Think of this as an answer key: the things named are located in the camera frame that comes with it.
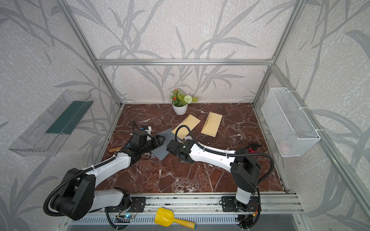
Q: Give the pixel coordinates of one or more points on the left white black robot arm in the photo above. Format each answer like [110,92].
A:
[76,195]

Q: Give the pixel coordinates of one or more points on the clear acrylic wall shelf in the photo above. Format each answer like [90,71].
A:
[48,133]

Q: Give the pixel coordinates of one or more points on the white wire mesh basket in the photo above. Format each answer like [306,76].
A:
[290,127]

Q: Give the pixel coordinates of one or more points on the yellow plastic scoop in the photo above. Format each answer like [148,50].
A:
[165,217]

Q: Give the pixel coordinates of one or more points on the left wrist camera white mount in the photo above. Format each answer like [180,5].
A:
[147,129]

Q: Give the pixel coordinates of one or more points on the white ribbed flower pot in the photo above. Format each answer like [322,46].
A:
[180,110]

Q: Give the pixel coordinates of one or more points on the green circuit board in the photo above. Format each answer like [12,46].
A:
[124,218]

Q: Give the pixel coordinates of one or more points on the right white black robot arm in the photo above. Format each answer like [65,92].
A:
[242,164]

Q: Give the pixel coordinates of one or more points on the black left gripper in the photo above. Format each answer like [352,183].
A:
[157,142]

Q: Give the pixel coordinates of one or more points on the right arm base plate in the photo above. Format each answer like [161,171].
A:
[230,204]

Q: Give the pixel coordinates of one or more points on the red black small object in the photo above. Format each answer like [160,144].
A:
[253,147]

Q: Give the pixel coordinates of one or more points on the artificial flower plant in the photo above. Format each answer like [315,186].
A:
[179,99]

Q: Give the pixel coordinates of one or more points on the teal handled tool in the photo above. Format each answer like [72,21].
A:
[113,150]

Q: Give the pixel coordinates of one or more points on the grey-blue paper envelope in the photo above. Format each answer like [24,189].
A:
[161,151]

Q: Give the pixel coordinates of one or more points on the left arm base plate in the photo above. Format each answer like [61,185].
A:
[134,204]

